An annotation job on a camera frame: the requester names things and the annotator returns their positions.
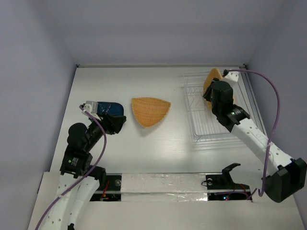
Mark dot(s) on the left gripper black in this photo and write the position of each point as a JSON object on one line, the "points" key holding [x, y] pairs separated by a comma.
{"points": [[112, 123]]}

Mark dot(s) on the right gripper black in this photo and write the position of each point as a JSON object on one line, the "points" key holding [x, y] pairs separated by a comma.
{"points": [[207, 92]]}

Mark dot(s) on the dark blue ceramic plate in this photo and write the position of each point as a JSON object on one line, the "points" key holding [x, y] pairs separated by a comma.
{"points": [[111, 108]]}

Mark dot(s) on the fish-shaped woven plate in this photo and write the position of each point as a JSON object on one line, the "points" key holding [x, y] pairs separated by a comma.
{"points": [[234, 98]]}

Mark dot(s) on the triangular woven basket plate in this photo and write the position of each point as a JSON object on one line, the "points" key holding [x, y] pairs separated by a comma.
{"points": [[149, 111]]}

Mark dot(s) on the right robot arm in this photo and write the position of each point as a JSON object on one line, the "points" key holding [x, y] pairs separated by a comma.
{"points": [[282, 175]]}

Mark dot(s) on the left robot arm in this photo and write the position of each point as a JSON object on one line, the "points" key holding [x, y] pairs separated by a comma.
{"points": [[79, 178]]}

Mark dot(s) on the silver foil-taped front beam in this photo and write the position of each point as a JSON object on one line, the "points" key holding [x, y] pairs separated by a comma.
{"points": [[163, 187]]}

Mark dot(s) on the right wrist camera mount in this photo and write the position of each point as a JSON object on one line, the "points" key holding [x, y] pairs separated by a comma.
{"points": [[231, 77]]}

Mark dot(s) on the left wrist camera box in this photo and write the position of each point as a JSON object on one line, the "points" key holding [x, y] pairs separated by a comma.
{"points": [[90, 107]]}

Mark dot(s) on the white wire dish rack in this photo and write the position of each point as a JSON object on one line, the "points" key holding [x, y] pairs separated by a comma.
{"points": [[203, 123]]}

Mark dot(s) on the white side rail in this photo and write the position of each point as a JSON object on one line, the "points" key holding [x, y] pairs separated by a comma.
{"points": [[254, 109]]}

